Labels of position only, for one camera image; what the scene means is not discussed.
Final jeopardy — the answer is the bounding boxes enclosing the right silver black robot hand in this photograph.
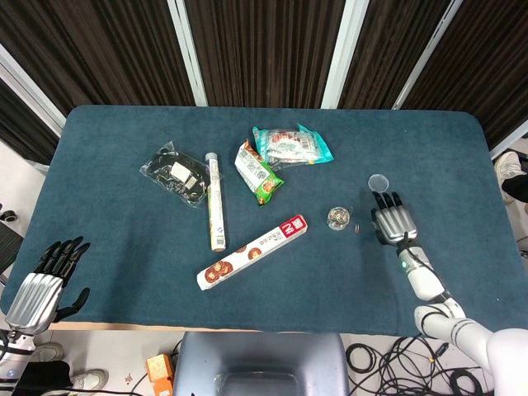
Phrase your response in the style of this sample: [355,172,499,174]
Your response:
[370,190,419,246]

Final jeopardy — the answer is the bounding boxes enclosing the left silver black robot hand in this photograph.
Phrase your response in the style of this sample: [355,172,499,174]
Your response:
[4,236,92,336]

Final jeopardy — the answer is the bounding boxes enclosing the clear round plastic lid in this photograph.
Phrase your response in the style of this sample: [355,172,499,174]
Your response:
[368,173,391,193]

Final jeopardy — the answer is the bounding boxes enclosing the clear cup of small metal parts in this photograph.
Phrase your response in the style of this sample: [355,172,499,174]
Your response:
[327,205,354,231]

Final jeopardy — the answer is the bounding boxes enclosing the black office chair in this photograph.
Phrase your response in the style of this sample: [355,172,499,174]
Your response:
[0,204,25,285]

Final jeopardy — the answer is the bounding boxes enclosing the white sneaker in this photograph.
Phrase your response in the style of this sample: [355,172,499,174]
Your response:
[494,151,528,189]
[70,368,110,391]

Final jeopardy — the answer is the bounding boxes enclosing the teal table cloth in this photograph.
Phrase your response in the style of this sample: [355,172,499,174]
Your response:
[0,104,525,337]

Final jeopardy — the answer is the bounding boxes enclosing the teal snack package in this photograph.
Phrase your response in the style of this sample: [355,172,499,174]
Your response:
[252,122,334,170]

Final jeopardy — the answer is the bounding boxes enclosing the orange box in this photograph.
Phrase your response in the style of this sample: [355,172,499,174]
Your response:
[146,353,175,396]

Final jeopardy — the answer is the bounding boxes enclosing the green snack bag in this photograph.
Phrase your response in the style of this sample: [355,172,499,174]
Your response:
[233,139,285,207]

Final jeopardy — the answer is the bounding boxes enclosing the long white box red label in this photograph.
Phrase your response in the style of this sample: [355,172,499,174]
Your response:
[196,214,309,292]

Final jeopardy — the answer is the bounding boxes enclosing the baking paper roll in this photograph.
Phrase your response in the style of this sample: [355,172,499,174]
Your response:
[205,152,228,252]

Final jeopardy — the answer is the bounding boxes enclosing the black item in clear bag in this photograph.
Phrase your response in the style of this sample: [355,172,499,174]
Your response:
[139,141,211,210]

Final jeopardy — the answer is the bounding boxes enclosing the grey robot torso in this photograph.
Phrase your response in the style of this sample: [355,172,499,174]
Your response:
[172,332,350,396]

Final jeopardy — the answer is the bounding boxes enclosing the white partition post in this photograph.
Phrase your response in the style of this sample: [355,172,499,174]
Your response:
[489,122,528,161]
[391,0,464,111]
[0,43,67,137]
[167,0,209,107]
[320,0,370,110]

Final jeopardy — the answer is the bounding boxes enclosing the black cable bundle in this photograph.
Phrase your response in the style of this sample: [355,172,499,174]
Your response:
[345,334,484,396]

